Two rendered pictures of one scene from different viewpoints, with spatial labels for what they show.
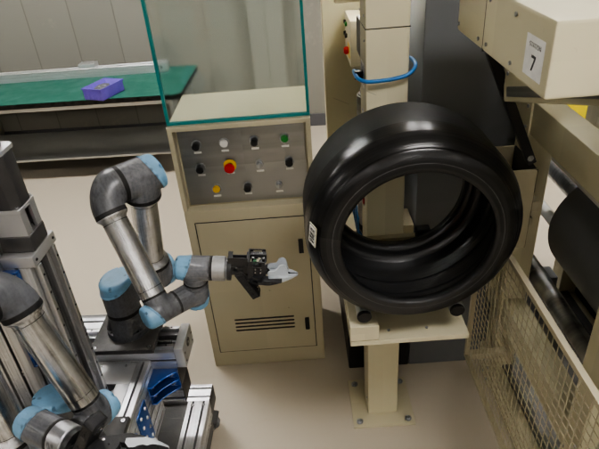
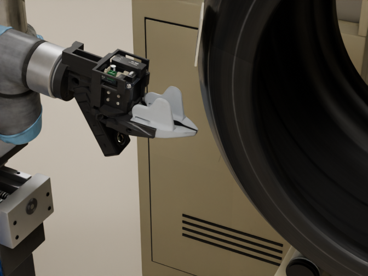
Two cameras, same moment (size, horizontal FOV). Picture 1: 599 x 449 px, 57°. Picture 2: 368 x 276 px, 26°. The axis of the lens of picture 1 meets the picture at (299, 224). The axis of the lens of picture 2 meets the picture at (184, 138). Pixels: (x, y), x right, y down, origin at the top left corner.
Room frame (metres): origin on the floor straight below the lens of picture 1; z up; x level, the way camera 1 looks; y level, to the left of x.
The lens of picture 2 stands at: (0.49, -0.36, 1.61)
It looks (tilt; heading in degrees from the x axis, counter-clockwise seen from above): 33 degrees down; 25
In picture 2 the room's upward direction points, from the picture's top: straight up
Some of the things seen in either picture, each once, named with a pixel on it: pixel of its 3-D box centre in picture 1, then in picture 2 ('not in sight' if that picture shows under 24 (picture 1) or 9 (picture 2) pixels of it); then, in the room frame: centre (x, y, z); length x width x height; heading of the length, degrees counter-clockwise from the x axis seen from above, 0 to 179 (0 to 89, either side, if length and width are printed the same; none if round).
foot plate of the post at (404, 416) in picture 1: (380, 400); not in sight; (1.68, -0.30, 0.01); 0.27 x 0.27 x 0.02; 89
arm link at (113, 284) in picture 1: (120, 290); not in sight; (1.51, 0.63, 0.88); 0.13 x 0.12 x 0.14; 131
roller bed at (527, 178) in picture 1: (498, 197); not in sight; (1.64, -0.70, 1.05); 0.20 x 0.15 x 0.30; 179
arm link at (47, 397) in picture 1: (60, 412); not in sight; (1.00, 0.67, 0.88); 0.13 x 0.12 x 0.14; 150
